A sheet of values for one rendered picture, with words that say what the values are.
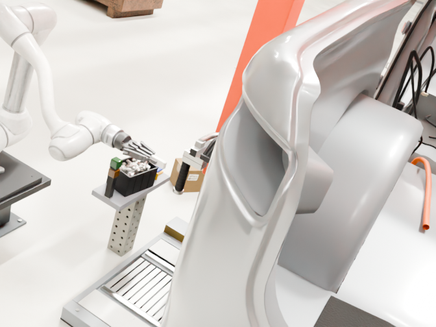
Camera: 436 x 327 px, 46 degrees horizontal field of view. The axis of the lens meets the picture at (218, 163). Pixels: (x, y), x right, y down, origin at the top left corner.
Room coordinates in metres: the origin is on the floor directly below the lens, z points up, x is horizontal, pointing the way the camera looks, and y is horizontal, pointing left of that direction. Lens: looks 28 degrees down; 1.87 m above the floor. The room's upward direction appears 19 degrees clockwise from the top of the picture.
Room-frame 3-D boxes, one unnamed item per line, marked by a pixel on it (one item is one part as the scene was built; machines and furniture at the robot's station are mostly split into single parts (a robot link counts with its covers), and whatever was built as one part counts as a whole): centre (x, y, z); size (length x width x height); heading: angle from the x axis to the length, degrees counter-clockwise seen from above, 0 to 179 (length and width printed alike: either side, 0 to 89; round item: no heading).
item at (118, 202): (2.18, 0.37, 0.44); 0.43 x 0.17 x 0.03; 160
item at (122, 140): (1.86, 0.38, 0.83); 0.09 x 0.08 x 0.07; 70
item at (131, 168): (2.16, 0.38, 0.51); 0.20 x 0.14 x 0.13; 151
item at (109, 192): (2.00, 0.44, 0.55); 0.03 x 0.03 x 0.21; 70
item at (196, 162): (1.75, 0.09, 0.93); 0.09 x 0.05 x 0.05; 70
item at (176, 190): (1.76, 0.12, 0.83); 0.04 x 0.04 x 0.16
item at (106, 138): (1.88, 0.45, 0.83); 0.09 x 0.06 x 0.09; 160
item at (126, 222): (2.21, 0.36, 0.21); 0.10 x 0.10 x 0.42; 70
